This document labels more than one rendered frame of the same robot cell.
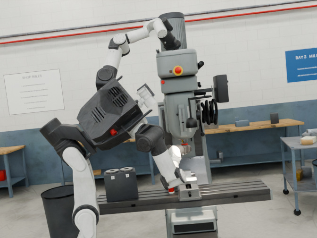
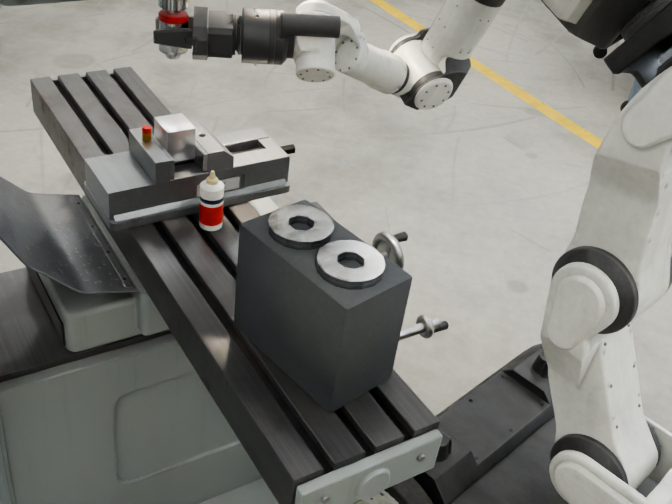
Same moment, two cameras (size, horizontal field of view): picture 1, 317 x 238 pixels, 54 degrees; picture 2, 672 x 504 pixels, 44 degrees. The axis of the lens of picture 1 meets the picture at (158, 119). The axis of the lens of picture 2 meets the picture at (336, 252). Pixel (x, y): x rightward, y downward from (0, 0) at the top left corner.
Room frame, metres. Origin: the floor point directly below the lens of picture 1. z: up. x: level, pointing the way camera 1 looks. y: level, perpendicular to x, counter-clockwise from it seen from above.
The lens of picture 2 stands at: (2.70, 1.02, 1.76)
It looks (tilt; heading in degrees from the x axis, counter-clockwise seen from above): 36 degrees down; 231
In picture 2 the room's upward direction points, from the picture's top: 8 degrees clockwise
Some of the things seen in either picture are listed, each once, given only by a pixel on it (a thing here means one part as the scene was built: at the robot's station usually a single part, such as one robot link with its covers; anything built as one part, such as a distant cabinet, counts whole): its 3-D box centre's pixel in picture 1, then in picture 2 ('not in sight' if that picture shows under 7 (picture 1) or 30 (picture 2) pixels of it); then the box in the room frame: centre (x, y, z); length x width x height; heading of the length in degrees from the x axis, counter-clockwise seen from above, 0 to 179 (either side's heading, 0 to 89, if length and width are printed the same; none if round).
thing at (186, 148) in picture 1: (179, 150); (230, 36); (2.06, -0.12, 1.24); 0.13 x 0.12 x 0.10; 62
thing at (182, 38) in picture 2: not in sight; (173, 38); (2.16, -0.13, 1.24); 0.06 x 0.02 x 0.03; 152
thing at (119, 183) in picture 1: (120, 183); (317, 298); (2.15, 0.31, 1.03); 0.22 x 0.12 x 0.20; 98
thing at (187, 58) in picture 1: (176, 65); not in sight; (2.16, -0.16, 1.81); 0.47 x 0.26 x 0.16; 177
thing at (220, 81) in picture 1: (221, 89); not in sight; (2.43, -0.51, 1.62); 0.20 x 0.09 x 0.21; 177
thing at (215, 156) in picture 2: (187, 180); (203, 144); (2.09, -0.15, 1.02); 0.12 x 0.06 x 0.04; 88
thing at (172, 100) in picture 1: (181, 114); not in sight; (2.15, -0.16, 1.47); 0.21 x 0.19 x 0.32; 87
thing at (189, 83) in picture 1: (178, 84); not in sight; (2.19, -0.17, 1.68); 0.34 x 0.24 x 0.10; 177
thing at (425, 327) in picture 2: not in sight; (411, 331); (1.62, 0.01, 0.51); 0.22 x 0.06 x 0.06; 177
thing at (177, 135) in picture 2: (186, 174); (174, 137); (2.15, -0.16, 1.05); 0.06 x 0.05 x 0.06; 88
